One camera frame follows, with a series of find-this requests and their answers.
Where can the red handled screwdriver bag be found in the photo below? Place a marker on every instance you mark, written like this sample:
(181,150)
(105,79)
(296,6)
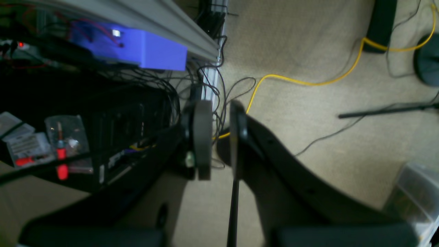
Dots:
(67,136)

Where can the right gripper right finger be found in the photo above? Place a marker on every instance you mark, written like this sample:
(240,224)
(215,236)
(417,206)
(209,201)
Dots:
(295,207)

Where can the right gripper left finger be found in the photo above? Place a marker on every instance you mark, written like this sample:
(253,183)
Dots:
(134,210)

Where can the clear plastic storage bin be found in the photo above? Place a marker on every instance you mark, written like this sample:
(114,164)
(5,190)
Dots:
(415,198)

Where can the blue electronics box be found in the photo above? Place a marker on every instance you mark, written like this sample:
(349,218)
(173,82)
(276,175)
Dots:
(131,46)

